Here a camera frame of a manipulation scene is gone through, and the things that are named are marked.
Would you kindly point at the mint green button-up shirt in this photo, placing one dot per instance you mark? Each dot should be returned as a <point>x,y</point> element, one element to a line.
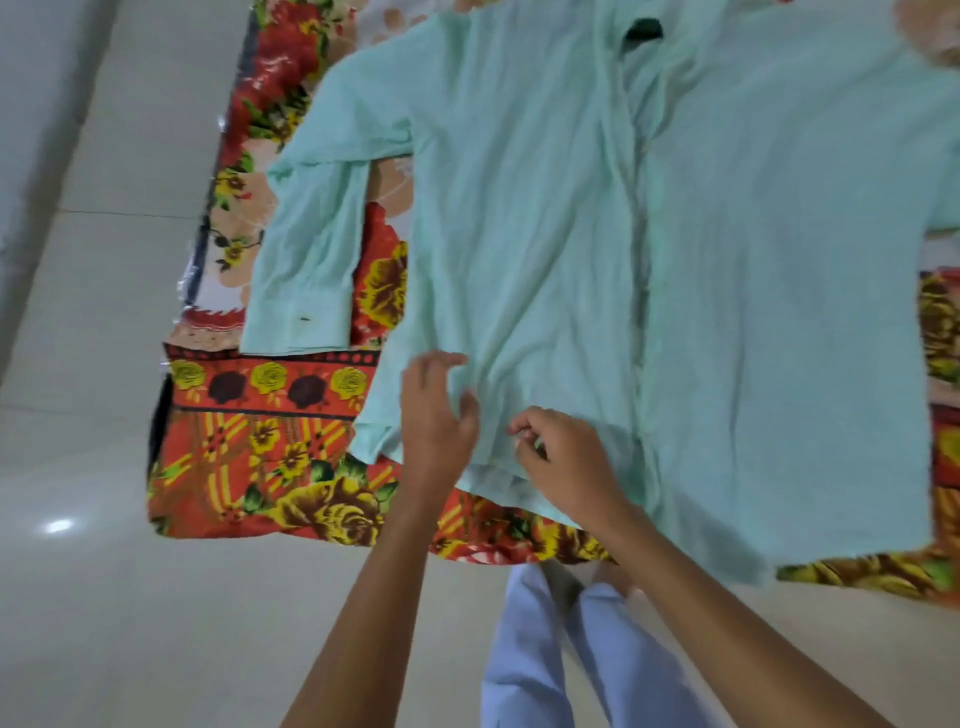
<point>750,262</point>

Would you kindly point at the person's left thumb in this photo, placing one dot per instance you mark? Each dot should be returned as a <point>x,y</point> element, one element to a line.
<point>470,416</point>

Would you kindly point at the person's right fingers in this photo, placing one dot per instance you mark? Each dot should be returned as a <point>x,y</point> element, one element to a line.
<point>527,439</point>

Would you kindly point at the light blue trousers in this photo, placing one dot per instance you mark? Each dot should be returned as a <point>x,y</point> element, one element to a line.
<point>525,660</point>

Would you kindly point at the person's right forearm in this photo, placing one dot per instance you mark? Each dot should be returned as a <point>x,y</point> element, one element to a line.
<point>720,630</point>

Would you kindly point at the person's left forearm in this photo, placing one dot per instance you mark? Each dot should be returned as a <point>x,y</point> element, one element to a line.
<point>367,622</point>

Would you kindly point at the person's left hand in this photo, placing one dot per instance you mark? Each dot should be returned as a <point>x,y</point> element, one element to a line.
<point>431,435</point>

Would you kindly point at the red floral bedsheet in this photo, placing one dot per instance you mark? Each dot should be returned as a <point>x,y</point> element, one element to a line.
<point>270,465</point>

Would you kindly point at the person's right hand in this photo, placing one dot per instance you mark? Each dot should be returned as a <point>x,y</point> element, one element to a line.
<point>574,465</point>

